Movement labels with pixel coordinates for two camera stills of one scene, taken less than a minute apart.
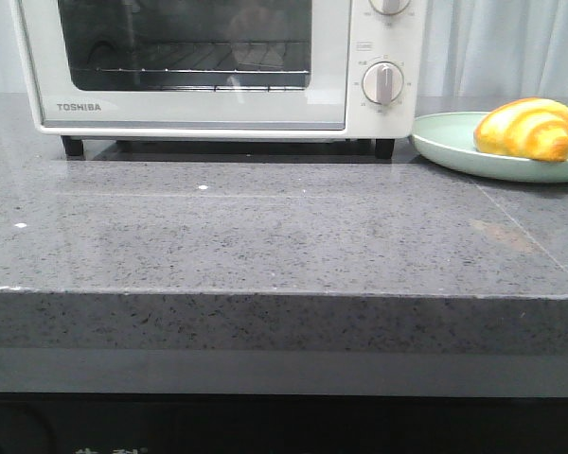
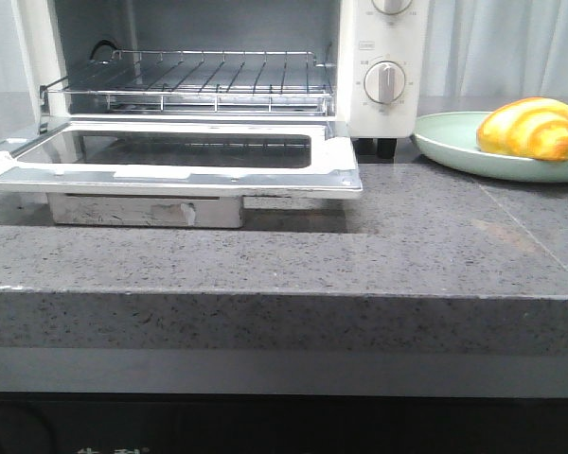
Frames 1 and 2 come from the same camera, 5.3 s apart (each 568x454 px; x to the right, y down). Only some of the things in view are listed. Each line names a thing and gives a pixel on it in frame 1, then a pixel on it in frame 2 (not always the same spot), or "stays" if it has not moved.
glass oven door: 188,64 → 254,158
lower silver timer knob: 382,82 stays
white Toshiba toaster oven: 225,69 stays
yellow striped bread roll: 531,128 stays
